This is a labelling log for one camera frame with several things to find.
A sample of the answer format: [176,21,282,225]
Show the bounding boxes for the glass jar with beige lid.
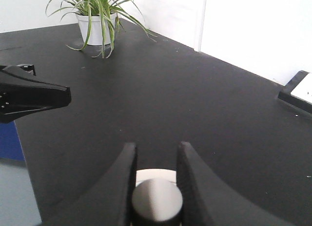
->
[131,169,183,226]

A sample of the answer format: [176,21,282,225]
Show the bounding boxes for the spider plant in white pot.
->
[45,0,155,58]

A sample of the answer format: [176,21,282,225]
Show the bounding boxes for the black white power socket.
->
[278,71,312,115]

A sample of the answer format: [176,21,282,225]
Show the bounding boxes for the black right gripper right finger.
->
[176,142,291,226]

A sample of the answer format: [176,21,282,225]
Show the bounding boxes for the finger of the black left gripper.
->
[0,64,71,123]

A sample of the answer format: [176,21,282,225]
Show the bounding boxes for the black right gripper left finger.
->
[42,142,137,226]

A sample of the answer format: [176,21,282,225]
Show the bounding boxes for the blue lab cabinets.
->
[0,121,25,161]

